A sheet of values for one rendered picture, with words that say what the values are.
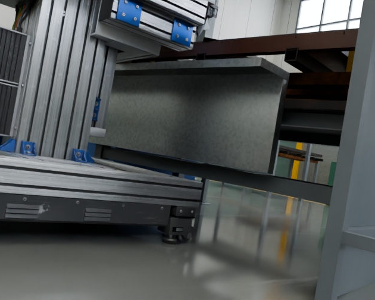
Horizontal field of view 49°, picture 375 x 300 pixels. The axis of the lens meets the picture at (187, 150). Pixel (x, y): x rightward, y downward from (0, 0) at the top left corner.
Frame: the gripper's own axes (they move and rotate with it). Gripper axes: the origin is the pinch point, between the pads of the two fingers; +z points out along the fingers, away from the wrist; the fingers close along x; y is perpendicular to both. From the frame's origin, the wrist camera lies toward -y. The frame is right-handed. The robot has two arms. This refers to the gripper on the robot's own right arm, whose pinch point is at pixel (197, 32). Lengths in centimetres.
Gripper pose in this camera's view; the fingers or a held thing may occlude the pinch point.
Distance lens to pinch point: 185.2
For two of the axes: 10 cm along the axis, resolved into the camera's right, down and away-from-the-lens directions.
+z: -1.7, 9.9, -0.2
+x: -7.4, -1.1, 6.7
